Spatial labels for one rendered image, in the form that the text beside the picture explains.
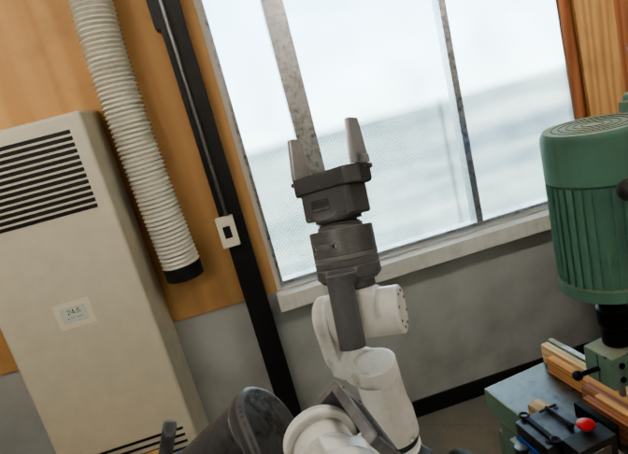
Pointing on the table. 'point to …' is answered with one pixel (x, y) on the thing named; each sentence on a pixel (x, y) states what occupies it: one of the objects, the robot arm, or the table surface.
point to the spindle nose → (613, 324)
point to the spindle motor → (589, 205)
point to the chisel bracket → (610, 375)
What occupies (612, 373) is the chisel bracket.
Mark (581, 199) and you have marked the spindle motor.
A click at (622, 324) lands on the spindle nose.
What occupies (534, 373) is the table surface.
